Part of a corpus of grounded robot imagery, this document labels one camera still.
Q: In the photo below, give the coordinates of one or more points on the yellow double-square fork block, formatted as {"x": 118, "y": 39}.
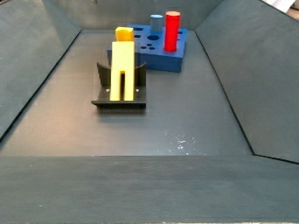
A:
{"x": 122, "y": 70}

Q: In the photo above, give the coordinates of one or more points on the blue shape sorting board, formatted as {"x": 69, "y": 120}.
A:
{"x": 149, "y": 52}

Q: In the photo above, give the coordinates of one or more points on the black curved holder stand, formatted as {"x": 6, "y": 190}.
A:
{"x": 102, "y": 101}

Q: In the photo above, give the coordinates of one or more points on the yellow notched block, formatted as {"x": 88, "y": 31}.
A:
{"x": 124, "y": 33}

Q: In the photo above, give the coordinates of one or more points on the light blue cylinder peg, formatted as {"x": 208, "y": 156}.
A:
{"x": 156, "y": 23}

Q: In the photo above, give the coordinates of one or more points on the red hexagonal peg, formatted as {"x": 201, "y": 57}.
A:
{"x": 170, "y": 29}

